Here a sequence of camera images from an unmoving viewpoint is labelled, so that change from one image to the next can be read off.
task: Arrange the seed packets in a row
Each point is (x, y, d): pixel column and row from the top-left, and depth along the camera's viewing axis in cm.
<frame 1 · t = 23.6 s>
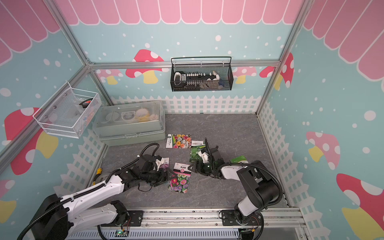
left hand: (171, 181, 78), fingers open
right hand: (191, 169, 88), fingers open
multicolour ranunculus seed packet: (178, 141, 106), on the table
green gourd seed packet: (195, 146, 104), on the table
pink mixed flower seed packet: (180, 182, 89), on the table
translucent green storage box: (123, 122, 93), point 19 cm above the table
yellow handled screwdriver: (98, 173, 91), on the table

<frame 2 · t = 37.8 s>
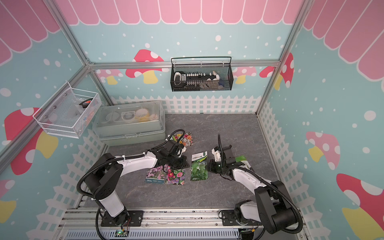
left hand: (188, 168, 87), fingers closed
right hand: (205, 166, 87), fingers closed
green gourd seed packet: (199, 166, 91), point 3 cm above the table
pink mixed flower seed packet: (176, 177, 90), on the table
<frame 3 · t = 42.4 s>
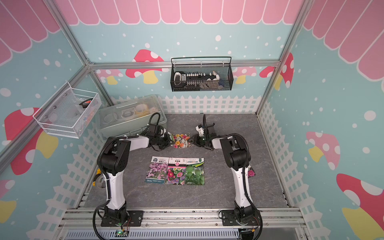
left hand: (174, 143, 102), fingers closed
right hand: (188, 141, 102), fingers open
green gourd seed packet: (195, 171, 91), on the table
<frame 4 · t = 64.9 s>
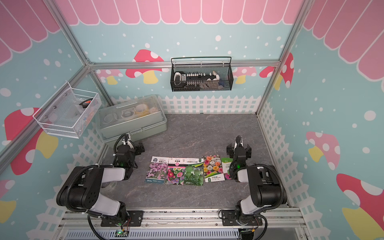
left hand: (134, 143, 93), fingers open
right hand: (239, 144, 93), fingers open
multicolour ranunculus seed packet: (213, 168, 93), on the table
